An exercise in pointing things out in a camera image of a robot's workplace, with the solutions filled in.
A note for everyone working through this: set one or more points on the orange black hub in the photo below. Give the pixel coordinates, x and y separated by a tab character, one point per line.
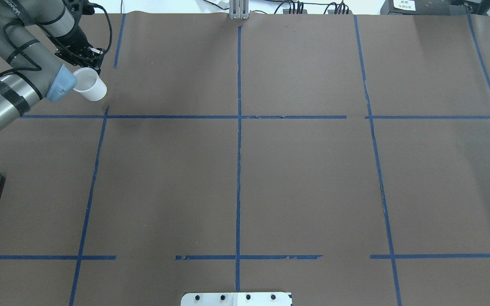
294	8
337	8

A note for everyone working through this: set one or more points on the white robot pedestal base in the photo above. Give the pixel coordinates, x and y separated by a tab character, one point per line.
237	299

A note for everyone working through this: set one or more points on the orange black hub near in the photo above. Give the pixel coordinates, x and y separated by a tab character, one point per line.
337	8

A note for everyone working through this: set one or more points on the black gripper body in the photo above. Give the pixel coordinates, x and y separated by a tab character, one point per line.
71	43

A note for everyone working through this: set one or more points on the white plastic cup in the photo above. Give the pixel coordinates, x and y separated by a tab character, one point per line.
89	84

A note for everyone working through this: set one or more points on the black desktop box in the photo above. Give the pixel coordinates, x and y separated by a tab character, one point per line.
424	7

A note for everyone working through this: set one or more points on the orange black hub far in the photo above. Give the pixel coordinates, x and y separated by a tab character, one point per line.
294	8

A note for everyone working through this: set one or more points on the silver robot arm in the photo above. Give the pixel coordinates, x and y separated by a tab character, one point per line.
48	53

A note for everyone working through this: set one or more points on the aluminium frame post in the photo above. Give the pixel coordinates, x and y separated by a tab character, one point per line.
239	9

